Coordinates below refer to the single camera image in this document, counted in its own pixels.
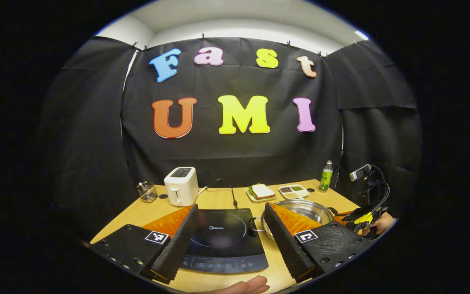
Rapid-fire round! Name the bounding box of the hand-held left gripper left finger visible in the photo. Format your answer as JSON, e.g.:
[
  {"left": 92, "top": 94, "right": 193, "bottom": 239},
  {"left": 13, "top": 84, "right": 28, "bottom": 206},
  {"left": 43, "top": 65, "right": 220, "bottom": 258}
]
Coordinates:
[{"left": 88, "top": 203, "right": 200, "bottom": 285}]

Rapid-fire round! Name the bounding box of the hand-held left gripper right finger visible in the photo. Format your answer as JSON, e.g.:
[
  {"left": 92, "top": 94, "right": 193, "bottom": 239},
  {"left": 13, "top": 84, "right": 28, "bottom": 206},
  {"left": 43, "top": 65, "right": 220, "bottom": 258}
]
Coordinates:
[{"left": 263, "top": 202, "right": 374, "bottom": 283}]

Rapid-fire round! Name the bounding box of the stainless steel pot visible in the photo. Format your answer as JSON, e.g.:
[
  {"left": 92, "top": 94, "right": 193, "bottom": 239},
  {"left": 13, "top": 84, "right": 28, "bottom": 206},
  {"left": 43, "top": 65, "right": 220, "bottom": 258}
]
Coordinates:
[{"left": 248, "top": 199, "right": 341, "bottom": 241}]

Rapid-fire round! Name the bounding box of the black induction cooktop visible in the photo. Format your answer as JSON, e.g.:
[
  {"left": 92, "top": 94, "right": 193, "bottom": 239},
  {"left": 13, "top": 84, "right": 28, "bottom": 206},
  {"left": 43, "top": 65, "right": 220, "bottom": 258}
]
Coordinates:
[{"left": 178, "top": 208, "right": 269, "bottom": 274}]

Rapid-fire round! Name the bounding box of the green drink bottle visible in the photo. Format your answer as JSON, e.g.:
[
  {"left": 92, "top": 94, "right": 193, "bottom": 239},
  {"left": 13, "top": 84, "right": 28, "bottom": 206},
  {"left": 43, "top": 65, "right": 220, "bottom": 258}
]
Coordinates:
[{"left": 319, "top": 160, "right": 334, "bottom": 193}]

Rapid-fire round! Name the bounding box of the white sandwich plate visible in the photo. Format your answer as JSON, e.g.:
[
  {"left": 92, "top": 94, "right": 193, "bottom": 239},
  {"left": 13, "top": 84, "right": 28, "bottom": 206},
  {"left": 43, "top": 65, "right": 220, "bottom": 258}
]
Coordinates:
[{"left": 246, "top": 189, "right": 277, "bottom": 203}]

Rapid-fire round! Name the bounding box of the white divided food tray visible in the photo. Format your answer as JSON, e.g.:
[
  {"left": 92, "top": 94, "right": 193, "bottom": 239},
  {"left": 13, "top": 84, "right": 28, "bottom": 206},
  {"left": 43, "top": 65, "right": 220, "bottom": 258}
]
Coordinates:
[{"left": 278, "top": 184, "right": 310, "bottom": 200}]

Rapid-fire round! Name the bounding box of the white toaster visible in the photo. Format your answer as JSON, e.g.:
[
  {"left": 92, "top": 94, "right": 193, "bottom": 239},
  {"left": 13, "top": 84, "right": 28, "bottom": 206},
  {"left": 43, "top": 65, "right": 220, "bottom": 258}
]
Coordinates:
[{"left": 164, "top": 167, "right": 200, "bottom": 207}]

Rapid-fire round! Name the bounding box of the sandwich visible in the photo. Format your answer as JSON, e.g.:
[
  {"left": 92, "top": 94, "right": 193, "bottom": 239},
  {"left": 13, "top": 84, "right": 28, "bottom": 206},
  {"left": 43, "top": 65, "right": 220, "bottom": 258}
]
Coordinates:
[{"left": 248, "top": 183, "right": 276, "bottom": 200}]

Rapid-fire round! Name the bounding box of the black backdrop cloth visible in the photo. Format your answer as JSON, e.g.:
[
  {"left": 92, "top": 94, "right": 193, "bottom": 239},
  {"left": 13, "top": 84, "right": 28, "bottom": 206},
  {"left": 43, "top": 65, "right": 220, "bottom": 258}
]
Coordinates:
[{"left": 39, "top": 36, "right": 423, "bottom": 241}]

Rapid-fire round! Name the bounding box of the wire mesh utensil holder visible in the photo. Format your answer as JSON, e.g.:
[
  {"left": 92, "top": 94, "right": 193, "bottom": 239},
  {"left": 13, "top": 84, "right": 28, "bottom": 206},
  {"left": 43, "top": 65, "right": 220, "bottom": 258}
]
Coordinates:
[{"left": 137, "top": 181, "right": 158, "bottom": 203}]

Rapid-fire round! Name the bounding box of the black power cable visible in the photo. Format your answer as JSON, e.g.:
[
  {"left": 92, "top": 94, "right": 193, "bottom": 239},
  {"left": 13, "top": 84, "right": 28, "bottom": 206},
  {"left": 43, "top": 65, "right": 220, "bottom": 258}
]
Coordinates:
[{"left": 206, "top": 178, "right": 239, "bottom": 209}]

